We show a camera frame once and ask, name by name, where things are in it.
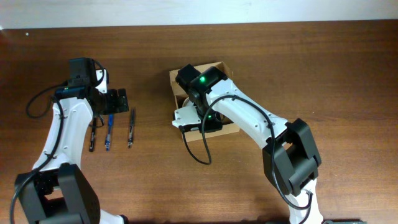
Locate black marker pen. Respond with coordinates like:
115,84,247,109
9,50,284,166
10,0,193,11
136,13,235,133
89,117,97,152

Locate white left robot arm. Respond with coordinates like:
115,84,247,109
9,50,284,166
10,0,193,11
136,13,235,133
9,57,129,223

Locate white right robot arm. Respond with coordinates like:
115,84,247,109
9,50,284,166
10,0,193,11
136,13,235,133
170,64,323,223

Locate blue pen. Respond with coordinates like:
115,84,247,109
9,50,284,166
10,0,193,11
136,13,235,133
104,114,114,151

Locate dark grey pen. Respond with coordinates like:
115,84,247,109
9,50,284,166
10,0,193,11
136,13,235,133
127,108,136,148

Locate beige masking tape roll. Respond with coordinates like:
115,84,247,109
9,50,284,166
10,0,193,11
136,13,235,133
182,98,195,108

